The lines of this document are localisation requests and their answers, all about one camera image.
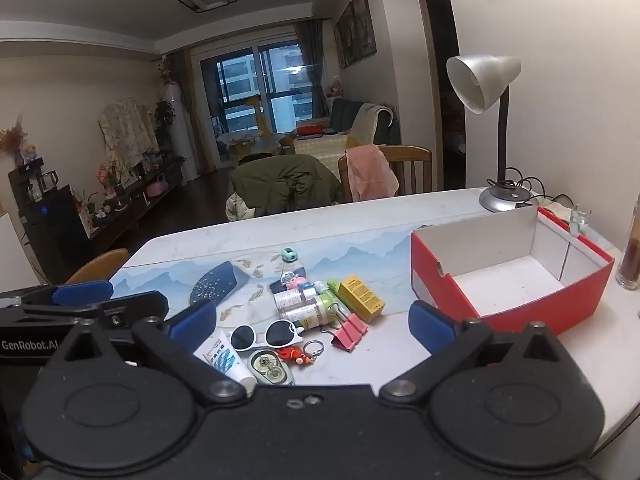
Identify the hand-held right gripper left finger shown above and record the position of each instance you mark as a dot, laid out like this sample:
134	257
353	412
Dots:
192	321

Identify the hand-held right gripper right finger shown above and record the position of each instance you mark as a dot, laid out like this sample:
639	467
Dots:
431	324

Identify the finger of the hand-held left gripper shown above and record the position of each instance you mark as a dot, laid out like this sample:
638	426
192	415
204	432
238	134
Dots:
142	306
82	293

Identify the white blue cream tube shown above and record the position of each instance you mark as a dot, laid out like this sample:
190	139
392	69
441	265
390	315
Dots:
222	357

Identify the small yellow box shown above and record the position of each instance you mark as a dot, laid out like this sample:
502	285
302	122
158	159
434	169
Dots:
362	300

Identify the pink binder clip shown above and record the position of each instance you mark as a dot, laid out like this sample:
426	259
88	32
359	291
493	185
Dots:
357	327
342	340

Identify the red cardboard box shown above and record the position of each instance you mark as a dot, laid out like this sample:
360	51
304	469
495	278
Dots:
500	285

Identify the white sunglasses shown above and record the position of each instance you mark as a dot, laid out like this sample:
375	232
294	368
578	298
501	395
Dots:
280	332

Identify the green oval tin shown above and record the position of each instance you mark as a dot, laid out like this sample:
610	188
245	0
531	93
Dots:
270	367

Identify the small white bottle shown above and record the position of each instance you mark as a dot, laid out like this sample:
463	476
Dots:
290	300

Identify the small teal toy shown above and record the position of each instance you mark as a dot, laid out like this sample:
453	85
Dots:
288	256

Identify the white green bottle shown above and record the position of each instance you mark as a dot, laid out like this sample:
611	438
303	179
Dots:
312	312

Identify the round-backed wooden chair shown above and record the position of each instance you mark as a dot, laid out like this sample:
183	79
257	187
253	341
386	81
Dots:
97	264

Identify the black water dispenser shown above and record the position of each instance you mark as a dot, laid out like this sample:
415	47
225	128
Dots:
50	225

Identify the dark wooden tv cabinet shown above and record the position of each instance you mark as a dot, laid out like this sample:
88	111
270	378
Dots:
150	202

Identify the pink handbag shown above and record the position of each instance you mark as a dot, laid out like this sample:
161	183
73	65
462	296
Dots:
157	186

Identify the floral seat cushion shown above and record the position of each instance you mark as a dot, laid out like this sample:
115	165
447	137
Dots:
237	208

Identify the black power adapter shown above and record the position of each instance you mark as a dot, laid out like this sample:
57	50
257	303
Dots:
525	205

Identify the wooden slatted chair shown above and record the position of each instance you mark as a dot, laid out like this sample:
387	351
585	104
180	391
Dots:
410	160

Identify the olive green jacket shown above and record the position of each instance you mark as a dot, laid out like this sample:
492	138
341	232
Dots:
280	180

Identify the pink cloth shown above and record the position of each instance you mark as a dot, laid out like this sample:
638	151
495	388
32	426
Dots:
367	170

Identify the dried flower bouquet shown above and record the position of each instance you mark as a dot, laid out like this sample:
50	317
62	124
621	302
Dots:
12	140

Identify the pale folded cloth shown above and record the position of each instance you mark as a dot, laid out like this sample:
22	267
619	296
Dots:
555	207

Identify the floral hanging garment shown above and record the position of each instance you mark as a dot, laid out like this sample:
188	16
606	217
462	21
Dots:
125	125

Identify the white standing air conditioner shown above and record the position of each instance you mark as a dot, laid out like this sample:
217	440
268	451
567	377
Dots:
180	130

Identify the small glass jar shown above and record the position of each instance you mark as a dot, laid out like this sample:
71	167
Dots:
580	222

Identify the white coffee table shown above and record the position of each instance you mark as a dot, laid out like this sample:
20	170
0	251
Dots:
240	136

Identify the green potted plant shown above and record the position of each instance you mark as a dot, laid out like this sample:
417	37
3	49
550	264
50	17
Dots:
164	115

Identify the brown liquid bottle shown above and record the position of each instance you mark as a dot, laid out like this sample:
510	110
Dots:
631	250

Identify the beige throw blanket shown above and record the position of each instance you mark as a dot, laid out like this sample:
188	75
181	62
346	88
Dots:
367	120

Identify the yellow giraffe toy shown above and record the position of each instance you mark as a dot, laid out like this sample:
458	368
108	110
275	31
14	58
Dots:
258	110

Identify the red cushion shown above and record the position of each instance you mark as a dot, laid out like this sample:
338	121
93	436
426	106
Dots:
312	129

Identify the dark green sofa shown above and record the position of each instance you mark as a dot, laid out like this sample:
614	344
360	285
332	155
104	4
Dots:
345	110

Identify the large balcony window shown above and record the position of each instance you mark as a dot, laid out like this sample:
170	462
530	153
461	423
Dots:
240	75

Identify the silver desk lamp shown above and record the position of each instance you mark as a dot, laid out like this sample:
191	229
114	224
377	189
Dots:
480	75

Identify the grey curtain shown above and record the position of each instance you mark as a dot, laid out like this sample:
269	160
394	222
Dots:
312	60

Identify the dark framed wall painting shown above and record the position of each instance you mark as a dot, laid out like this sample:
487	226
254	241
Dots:
364	20
346	35

